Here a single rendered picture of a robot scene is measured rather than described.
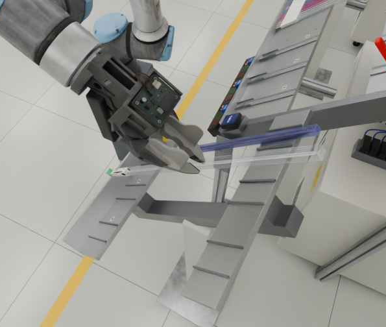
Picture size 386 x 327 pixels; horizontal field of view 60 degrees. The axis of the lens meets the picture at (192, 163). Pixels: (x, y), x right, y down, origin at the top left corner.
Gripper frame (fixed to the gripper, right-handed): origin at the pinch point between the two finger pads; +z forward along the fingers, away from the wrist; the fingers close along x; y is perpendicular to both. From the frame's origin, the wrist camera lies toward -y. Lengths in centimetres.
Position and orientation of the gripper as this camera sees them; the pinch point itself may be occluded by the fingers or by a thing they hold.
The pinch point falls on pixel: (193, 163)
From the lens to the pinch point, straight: 51.2
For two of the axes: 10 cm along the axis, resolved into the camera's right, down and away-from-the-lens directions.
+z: 7.4, 6.0, 2.9
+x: 4.6, -7.7, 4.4
